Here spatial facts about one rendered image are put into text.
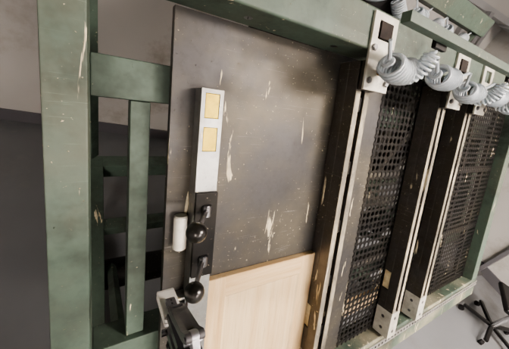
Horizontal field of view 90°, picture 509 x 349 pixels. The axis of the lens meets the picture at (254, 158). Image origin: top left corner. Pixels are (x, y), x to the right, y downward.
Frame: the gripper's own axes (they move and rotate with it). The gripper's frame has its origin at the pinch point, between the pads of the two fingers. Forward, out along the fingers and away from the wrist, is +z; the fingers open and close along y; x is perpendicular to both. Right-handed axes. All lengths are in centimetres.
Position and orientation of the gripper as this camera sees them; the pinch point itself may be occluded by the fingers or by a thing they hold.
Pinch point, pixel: (169, 306)
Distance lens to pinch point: 52.5
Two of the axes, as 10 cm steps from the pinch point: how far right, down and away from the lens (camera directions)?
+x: 8.5, 0.0, 5.2
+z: -5.1, -2.0, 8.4
